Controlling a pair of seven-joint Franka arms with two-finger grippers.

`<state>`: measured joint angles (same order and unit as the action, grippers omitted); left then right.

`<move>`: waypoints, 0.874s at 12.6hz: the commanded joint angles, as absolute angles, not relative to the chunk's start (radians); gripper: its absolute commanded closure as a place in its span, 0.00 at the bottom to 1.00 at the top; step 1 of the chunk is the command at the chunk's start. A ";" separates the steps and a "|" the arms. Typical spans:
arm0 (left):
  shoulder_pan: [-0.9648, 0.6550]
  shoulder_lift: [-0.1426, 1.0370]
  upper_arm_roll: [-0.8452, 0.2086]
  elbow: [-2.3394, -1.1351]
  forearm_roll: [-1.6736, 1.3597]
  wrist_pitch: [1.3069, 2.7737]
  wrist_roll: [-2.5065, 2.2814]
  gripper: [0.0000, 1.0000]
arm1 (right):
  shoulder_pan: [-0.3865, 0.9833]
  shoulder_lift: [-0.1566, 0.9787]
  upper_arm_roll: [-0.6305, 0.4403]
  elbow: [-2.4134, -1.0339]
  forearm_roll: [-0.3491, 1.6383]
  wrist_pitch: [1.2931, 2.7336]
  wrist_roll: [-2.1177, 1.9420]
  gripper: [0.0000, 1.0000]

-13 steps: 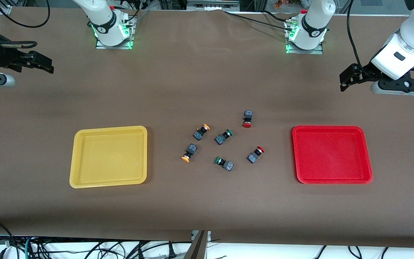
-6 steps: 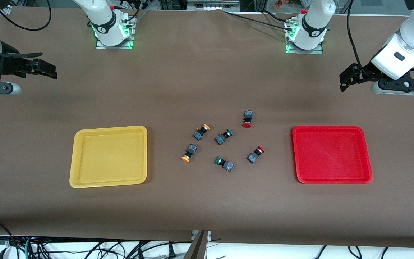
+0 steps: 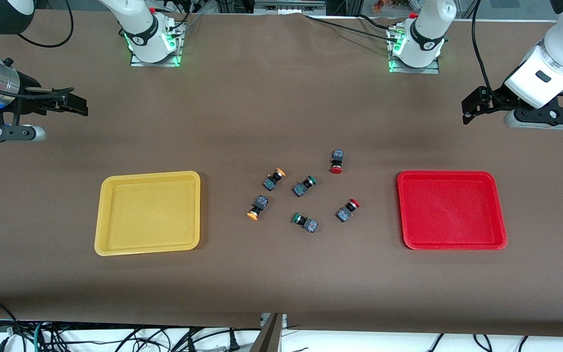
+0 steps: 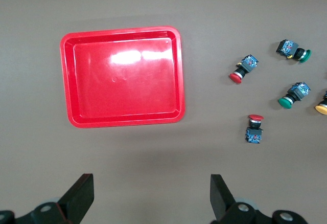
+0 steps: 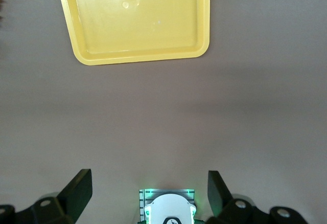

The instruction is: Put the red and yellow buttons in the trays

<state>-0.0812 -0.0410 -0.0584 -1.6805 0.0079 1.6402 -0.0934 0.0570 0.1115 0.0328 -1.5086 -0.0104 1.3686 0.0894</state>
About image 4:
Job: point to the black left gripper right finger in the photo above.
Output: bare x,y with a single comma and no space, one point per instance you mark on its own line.
221,198

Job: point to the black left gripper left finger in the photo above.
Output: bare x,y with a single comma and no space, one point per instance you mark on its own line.
79,198

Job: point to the red push button switch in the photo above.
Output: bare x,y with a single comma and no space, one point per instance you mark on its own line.
254,134
247,64

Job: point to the yellow push button switch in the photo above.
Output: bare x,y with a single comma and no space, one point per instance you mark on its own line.
322,107

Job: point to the red plastic tray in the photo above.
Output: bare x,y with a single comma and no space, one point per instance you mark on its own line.
122,78

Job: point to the brown table cover mat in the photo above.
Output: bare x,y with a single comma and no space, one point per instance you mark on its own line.
163,4

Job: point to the green push button switch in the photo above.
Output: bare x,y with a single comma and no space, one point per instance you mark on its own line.
297,91
287,47

